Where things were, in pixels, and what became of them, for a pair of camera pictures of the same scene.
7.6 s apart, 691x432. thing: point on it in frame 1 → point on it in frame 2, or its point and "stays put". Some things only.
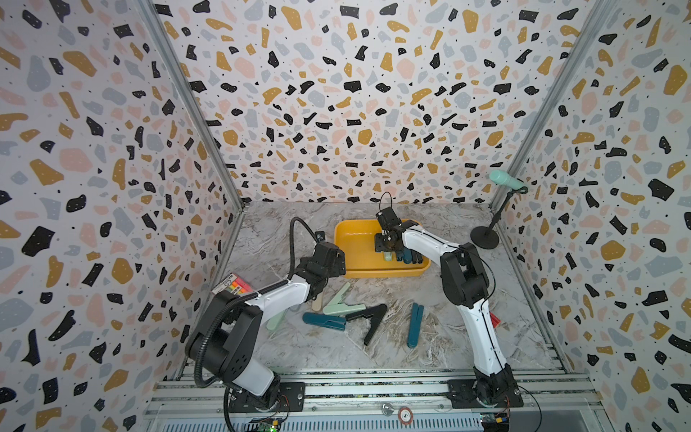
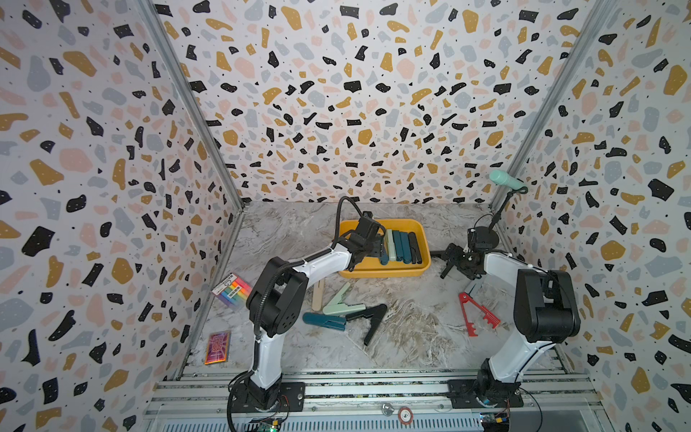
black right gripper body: (384, 242) → (463, 259)
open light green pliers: (336, 308) stays put
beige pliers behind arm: (317, 303) stays put
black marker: (417, 256) stays put
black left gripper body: (339, 269) → (375, 250)
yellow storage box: (356, 238) stays put
